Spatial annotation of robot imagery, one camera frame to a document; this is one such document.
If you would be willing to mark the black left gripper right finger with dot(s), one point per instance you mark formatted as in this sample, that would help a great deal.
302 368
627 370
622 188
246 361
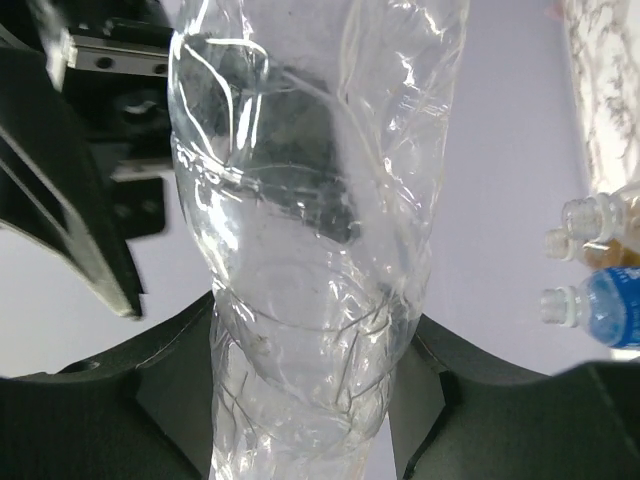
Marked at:
458 412

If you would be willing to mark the blue label water bottle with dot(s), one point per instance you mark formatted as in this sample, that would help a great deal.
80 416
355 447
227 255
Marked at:
605 305

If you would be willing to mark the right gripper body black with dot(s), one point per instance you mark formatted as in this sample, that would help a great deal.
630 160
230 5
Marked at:
109 60

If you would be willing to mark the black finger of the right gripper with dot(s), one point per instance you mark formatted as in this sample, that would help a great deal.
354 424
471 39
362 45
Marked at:
52 192

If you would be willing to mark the clear plastic bottle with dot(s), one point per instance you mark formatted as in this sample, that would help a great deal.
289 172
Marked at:
603 217
308 141

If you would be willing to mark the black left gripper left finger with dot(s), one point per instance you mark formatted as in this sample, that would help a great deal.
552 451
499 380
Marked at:
140 410

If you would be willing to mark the golden energy drink bottle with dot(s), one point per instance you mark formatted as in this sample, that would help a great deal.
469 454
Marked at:
558 245

